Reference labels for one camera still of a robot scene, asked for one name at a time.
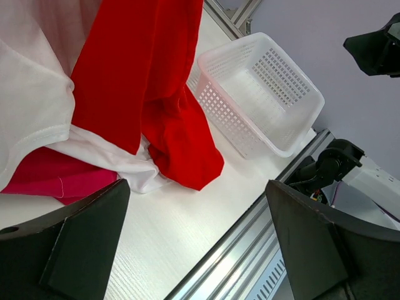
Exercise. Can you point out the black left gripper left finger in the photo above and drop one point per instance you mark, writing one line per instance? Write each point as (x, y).
(67, 253)

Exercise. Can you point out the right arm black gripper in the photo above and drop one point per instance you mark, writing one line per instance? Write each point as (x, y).
(377, 53)

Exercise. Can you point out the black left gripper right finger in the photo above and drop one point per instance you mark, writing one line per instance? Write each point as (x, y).
(329, 254)

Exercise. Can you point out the magenta t shirt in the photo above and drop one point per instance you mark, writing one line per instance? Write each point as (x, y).
(45, 172)

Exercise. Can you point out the red t shirt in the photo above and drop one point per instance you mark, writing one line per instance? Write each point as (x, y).
(130, 83)

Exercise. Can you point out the white t shirt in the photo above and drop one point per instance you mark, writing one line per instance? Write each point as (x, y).
(40, 44)

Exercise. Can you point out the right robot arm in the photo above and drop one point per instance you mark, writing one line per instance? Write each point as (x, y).
(343, 162)

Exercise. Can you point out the white plastic basket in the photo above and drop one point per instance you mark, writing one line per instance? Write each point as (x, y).
(256, 95)

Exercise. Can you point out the aluminium front rail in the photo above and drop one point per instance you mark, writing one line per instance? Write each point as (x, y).
(246, 263)

